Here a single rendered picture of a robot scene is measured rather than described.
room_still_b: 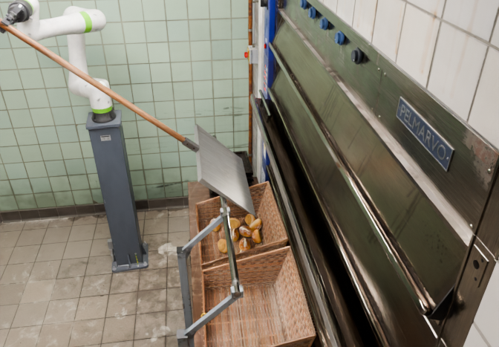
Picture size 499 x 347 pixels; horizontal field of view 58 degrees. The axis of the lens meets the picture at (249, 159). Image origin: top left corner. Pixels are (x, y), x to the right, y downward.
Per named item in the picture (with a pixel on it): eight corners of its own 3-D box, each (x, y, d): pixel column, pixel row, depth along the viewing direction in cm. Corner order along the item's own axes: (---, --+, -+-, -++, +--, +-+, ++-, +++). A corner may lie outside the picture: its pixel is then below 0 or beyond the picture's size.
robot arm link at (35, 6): (16, -12, 217) (41, -8, 219) (18, 15, 223) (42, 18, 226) (7, -5, 205) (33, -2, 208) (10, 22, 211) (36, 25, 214)
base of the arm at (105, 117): (93, 106, 297) (92, 98, 294) (117, 104, 299) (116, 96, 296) (90, 124, 275) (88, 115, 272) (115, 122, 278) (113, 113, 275)
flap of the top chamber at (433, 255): (275, 47, 243) (289, 11, 234) (437, 318, 93) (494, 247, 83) (268, 44, 242) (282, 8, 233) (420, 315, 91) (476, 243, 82)
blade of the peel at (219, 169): (197, 181, 209) (201, 177, 208) (193, 127, 255) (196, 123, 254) (255, 216, 224) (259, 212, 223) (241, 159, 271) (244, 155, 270)
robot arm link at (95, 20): (95, 27, 267) (93, 7, 261) (111, 30, 262) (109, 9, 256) (70, 33, 253) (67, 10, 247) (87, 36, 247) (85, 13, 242)
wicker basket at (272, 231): (268, 213, 300) (269, 179, 285) (287, 276, 253) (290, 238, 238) (195, 221, 293) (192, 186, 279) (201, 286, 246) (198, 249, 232)
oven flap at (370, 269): (273, 92, 257) (286, 59, 248) (413, 391, 107) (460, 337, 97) (266, 90, 255) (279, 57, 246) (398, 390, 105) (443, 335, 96)
